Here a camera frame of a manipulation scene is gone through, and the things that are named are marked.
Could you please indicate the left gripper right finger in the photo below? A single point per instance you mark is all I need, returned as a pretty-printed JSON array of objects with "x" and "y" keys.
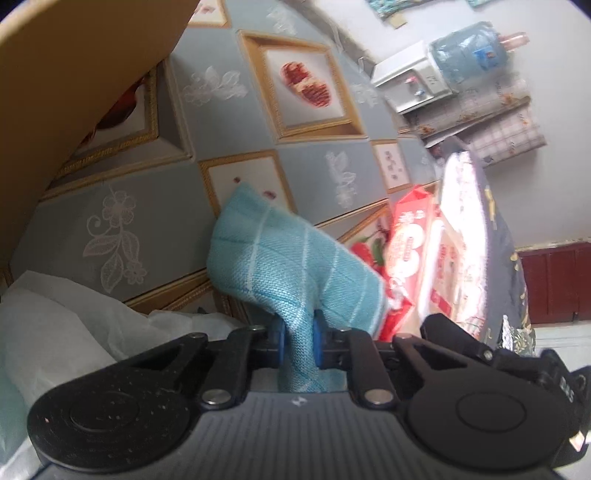
[{"x": 354, "y": 352}]

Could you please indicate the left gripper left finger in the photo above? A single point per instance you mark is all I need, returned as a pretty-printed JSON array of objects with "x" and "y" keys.
[{"x": 245, "y": 351}]

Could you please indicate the light blue checked towel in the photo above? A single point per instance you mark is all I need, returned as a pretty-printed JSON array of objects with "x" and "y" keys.
[{"x": 267, "y": 256}]

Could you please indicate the dark red door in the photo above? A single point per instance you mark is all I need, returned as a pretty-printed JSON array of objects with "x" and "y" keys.
[{"x": 558, "y": 282}]

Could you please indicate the red wet wipes pack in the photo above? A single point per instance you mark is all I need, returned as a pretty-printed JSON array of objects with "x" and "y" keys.
[{"x": 412, "y": 246}]

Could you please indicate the dark folded quilt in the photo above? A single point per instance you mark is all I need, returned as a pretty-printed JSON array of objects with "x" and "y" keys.
[{"x": 494, "y": 304}]

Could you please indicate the white plastic shopping bag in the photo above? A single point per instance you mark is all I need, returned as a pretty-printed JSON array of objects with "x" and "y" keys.
[{"x": 54, "y": 330}]

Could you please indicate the patterned table cloth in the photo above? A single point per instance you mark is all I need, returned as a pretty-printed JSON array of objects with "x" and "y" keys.
[{"x": 253, "y": 93}]

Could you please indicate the rolled checked mats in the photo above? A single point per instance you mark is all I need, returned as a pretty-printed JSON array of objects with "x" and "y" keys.
[{"x": 494, "y": 119}]

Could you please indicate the blue water jug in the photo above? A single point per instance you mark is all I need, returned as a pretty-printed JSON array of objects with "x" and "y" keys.
[{"x": 469, "y": 53}]

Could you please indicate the brown cardboard box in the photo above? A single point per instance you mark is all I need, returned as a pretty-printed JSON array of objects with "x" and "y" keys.
[{"x": 63, "y": 65}]

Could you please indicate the pink cup on jug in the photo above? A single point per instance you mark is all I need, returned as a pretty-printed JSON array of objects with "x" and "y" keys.
[{"x": 513, "y": 41}]

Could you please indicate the teal floral wall cloth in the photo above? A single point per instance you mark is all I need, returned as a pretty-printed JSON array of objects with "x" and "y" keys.
[{"x": 387, "y": 8}]

